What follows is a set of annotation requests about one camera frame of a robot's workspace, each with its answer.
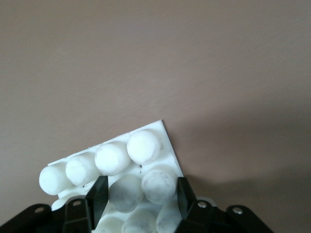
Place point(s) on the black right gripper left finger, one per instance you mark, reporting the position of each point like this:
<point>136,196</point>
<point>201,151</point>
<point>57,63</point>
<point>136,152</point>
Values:
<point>99,194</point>

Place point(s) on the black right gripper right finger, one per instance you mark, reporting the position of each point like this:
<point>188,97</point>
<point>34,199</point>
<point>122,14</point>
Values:
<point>185,194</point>

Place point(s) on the white studded base plate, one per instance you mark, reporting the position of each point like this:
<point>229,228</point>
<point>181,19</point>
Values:
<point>143,150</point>

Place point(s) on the brown table cover mat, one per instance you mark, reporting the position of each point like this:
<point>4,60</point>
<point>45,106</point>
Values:
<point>145,60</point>

